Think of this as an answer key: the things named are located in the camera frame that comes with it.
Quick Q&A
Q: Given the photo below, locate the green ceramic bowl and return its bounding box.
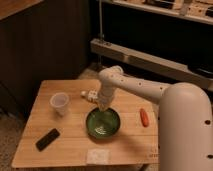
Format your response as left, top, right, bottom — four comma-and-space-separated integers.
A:
85, 108, 121, 139

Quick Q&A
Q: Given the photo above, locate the white ribbed gripper body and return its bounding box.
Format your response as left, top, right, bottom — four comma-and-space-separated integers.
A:
98, 84, 116, 111

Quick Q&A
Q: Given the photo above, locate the orange carrot toy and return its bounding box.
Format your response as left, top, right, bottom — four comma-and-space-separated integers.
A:
140, 108, 149, 127

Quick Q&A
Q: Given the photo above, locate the small white toy figure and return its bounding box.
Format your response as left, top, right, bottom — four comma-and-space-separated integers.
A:
81, 90, 98, 102

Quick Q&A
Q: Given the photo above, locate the clear plastic cup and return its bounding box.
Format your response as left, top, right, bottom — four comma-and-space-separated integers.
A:
50, 92, 69, 116

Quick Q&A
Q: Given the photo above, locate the upper shelf with items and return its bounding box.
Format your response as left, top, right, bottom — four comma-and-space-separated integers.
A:
101, 0, 213, 25

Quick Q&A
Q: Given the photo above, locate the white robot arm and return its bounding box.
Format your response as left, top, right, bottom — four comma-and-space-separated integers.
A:
98, 66, 213, 171

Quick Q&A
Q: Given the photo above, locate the black remote control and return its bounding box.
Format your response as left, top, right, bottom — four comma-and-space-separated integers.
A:
36, 129, 60, 151

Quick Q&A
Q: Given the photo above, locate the grey metal shelf beam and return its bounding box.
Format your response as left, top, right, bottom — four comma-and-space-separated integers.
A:
90, 39, 213, 92

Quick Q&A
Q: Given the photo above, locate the metal vertical pole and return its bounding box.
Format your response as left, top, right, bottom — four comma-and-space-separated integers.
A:
98, 0, 104, 42

